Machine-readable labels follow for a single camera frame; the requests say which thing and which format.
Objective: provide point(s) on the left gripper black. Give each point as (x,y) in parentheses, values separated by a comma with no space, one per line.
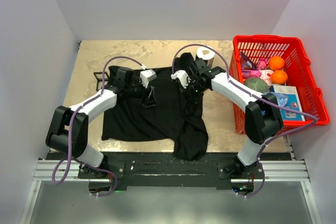
(150,100)

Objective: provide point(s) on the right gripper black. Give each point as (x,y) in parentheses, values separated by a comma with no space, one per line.
(187,89)

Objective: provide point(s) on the black garment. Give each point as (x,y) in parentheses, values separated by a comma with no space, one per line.
(174,116)

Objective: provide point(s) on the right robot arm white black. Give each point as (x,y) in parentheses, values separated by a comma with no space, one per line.
(262,114)

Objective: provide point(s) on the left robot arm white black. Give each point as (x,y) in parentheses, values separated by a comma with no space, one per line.
(69,125)

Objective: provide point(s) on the toilet paper roll dark wrapper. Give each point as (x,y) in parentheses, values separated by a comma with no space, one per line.
(205,54)

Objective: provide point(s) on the purple box in basket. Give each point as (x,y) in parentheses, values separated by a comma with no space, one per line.
(246,63)

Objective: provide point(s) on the green melon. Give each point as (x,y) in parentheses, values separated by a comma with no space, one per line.
(257,84)

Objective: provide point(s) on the pink snack packet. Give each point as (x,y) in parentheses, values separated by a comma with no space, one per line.
(262,72)

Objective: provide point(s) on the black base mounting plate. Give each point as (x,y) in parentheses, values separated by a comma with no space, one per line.
(164,170)

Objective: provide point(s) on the upper orange fruit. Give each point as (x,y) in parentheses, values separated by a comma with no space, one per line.
(276,63)

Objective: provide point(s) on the orange fruit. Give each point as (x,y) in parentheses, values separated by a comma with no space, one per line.
(276,63)
(279,77)

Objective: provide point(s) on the lower orange fruit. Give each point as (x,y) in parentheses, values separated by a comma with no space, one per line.
(279,77)

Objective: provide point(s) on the white blue booklet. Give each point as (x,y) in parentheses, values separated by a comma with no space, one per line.
(293,102)

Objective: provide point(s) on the red plastic basket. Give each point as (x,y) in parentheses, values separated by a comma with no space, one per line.
(297,67)

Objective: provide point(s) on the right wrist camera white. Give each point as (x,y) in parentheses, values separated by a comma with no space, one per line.
(182,78)

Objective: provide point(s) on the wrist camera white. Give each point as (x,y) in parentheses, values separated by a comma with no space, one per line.
(182,78)
(146,76)

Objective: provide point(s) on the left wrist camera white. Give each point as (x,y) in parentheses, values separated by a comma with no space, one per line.
(146,76)

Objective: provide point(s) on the black wire frame stand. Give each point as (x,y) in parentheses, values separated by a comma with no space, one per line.
(99,76)

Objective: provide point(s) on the aluminium rail frame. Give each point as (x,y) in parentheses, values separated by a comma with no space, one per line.
(278,167)

